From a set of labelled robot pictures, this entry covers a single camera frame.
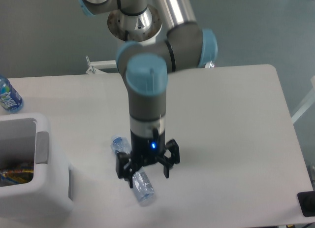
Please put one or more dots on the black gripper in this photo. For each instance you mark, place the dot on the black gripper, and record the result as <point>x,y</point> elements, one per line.
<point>147,151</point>

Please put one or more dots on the clear plastic bottle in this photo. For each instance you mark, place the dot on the clear plastic bottle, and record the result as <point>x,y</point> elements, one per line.
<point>142,187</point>

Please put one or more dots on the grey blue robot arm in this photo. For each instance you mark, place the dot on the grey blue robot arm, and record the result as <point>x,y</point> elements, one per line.
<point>145,69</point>

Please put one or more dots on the white trash can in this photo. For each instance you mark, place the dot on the white trash can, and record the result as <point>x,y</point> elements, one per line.
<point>37,175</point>

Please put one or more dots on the colourful snack wrappers in bin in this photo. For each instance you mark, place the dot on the colourful snack wrappers in bin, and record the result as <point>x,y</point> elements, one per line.
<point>18,174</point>

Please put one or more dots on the blue labelled drink bottle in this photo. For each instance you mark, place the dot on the blue labelled drink bottle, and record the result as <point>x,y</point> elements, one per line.
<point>10,100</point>

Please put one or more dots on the black device at table edge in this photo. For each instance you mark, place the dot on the black device at table edge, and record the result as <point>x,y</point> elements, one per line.
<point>307,203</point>

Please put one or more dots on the white pedestal foot bracket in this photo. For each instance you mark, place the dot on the white pedestal foot bracket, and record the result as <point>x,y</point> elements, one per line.
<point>100,67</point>

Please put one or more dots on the white table leg frame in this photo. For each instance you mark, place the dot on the white table leg frame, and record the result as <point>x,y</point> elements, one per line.
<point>304,104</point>

